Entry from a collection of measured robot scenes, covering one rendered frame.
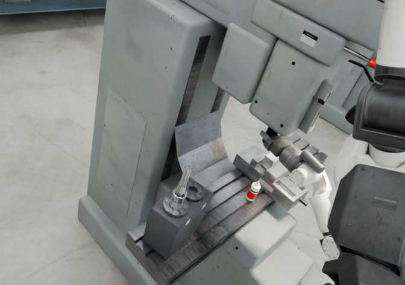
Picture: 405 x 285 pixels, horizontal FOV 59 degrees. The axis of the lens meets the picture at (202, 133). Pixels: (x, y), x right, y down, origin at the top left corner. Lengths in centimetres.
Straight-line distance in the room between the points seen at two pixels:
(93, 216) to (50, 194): 47
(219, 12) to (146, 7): 29
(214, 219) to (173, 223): 34
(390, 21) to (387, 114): 17
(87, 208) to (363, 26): 184
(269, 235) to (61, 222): 140
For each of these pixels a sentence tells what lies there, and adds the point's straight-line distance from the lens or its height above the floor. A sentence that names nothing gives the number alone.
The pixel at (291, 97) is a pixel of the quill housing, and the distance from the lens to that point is 126.
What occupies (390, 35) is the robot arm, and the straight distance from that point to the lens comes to 75.
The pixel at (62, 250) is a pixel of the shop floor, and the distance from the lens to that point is 241.
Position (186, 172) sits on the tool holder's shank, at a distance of 110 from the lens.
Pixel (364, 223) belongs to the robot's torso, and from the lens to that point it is 82.
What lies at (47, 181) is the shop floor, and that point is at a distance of 275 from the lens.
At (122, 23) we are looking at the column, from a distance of 163.
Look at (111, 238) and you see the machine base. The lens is 222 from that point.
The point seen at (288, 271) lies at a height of 70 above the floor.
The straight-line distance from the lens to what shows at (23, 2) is 476.
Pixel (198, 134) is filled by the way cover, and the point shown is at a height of 99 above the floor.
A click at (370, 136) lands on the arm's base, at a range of 79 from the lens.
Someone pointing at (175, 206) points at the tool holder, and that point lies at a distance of 119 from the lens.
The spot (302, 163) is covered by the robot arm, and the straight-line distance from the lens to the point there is 136.
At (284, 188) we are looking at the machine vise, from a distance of 167.
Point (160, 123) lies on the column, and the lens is 155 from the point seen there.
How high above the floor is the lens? 201
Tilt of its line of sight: 36 degrees down
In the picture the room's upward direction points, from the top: 19 degrees clockwise
